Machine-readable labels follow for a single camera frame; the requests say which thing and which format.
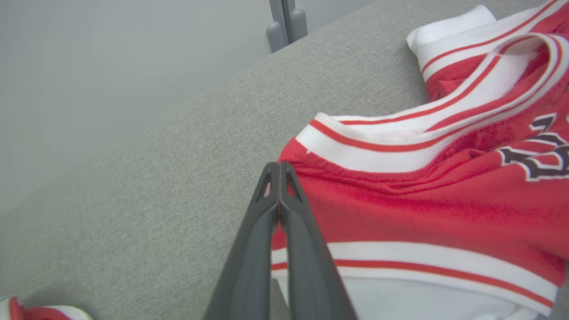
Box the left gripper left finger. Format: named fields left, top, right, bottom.
left=202, top=162, right=280, bottom=320

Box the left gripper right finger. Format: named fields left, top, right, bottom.
left=280, top=161, right=357, bottom=320

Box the red white basketball jersey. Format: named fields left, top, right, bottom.
left=271, top=0, right=569, bottom=320

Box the grey partition post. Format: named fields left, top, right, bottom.
left=266, top=0, right=308, bottom=54

